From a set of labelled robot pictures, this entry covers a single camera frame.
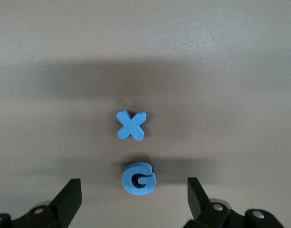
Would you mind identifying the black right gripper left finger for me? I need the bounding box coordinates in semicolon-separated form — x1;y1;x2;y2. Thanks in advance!
0;178;83;228

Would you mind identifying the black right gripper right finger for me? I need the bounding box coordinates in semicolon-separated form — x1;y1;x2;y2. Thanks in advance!
183;177;286;228

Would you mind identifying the blue foam letter G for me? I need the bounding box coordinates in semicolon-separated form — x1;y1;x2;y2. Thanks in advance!
121;160;157;196

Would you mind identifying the blue foam letter x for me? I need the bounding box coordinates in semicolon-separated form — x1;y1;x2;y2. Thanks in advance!
116;110;147;141

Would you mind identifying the brown table mat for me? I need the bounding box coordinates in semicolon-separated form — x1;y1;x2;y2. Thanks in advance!
0;0;291;228

